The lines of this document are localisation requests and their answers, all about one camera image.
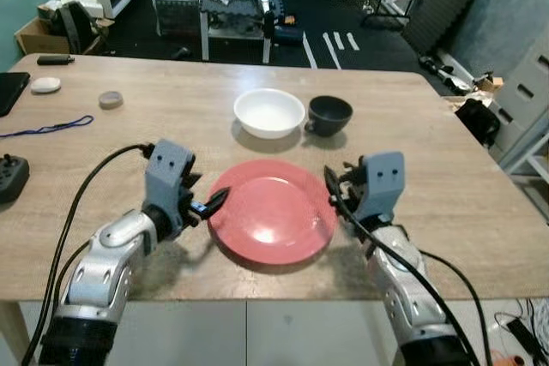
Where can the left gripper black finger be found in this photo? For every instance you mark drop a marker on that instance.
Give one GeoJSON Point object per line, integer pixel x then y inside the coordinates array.
{"type": "Point", "coordinates": [193, 179]}
{"type": "Point", "coordinates": [218, 201]}

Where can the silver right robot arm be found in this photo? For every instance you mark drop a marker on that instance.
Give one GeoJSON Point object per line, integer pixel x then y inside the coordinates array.
{"type": "Point", "coordinates": [403, 306]}

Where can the red round plate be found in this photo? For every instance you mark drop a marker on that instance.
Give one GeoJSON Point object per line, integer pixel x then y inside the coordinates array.
{"type": "Point", "coordinates": [270, 212]}

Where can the black cup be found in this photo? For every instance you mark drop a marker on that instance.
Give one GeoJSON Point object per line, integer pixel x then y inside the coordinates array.
{"type": "Point", "coordinates": [330, 116]}

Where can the white bowl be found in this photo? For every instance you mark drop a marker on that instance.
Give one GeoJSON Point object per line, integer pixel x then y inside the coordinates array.
{"type": "Point", "coordinates": [269, 113]}

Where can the small grey round puck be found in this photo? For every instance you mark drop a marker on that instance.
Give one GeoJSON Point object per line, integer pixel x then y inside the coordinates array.
{"type": "Point", "coordinates": [110, 99]}

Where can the black bag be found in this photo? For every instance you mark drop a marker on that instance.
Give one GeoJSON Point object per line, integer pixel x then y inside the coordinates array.
{"type": "Point", "coordinates": [478, 122]}

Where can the black power adapter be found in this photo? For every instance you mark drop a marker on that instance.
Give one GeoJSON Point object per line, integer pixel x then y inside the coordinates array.
{"type": "Point", "coordinates": [12, 177]}

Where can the white oval object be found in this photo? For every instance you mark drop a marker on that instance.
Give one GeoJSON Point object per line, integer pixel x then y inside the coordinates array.
{"type": "Point", "coordinates": [45, 85]}

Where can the grey drawer cabinet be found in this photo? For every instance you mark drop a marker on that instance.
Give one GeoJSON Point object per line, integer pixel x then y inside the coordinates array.
{"type": "Point", "coordinates": [527, 100]}

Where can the metal cart with equipment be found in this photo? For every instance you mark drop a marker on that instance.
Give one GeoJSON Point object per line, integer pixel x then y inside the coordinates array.
{"type": "Point", "coordinates": [236, 6]}

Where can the slim black remote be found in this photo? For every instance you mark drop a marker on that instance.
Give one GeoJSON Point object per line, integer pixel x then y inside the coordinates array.
{"type": "Point", "coordinates": [55, 60]}

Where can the black backpack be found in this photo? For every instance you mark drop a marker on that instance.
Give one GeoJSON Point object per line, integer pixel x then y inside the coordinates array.
{"type": "Point", "coordinates": [73, 27]}

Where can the black power strip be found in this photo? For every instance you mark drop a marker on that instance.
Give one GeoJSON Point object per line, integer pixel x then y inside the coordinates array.
{"type": "Point", "coordinates": [525, 338]}

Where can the flat black tablet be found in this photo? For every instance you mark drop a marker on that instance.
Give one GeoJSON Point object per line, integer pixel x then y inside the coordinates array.
{"type": "Point", "coordinates": [10, 92]}

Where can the large brown cardboard box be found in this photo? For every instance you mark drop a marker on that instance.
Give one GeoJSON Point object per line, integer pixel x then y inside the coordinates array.
{"type": "Point", "coordinates": [33, 38]}

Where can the dark ribbed foam panel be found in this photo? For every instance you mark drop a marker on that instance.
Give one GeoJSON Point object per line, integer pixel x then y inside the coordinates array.
{"type": "Point", "coordinates": [450, 2]}

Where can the small orange object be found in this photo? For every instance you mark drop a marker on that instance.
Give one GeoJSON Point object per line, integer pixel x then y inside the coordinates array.
{"type": "Point", "coordinates": [508, 358]}

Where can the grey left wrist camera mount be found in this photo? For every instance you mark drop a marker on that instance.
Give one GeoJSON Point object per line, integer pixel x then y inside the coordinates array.
{"type": "Point", "coordinates": [167, 169]}

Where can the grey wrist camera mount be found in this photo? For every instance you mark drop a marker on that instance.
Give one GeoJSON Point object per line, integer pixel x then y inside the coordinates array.
{"type": "Point", "coordinates": [167, 169]}
{"type": "Point", "coordinates": [384, 182]}

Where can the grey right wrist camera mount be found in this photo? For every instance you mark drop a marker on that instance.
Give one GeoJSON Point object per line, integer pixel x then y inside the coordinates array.
{"type": "Point", "coordinates": [384, 182]}

